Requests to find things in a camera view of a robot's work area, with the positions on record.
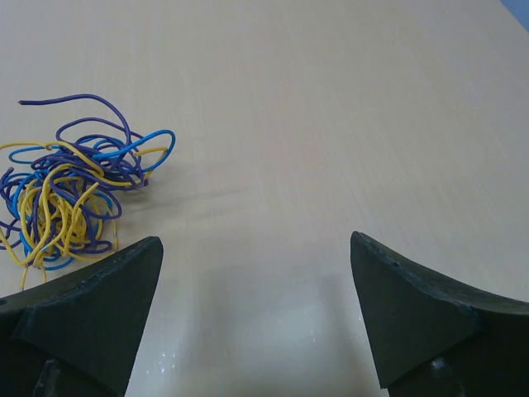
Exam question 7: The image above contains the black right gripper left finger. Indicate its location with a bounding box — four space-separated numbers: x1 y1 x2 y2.
1 237 164 396

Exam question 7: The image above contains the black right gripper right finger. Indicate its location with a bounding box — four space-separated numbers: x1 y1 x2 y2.
350 232 528 396

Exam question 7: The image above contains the yellow wire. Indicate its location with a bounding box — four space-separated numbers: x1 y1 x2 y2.
0 141 169 290

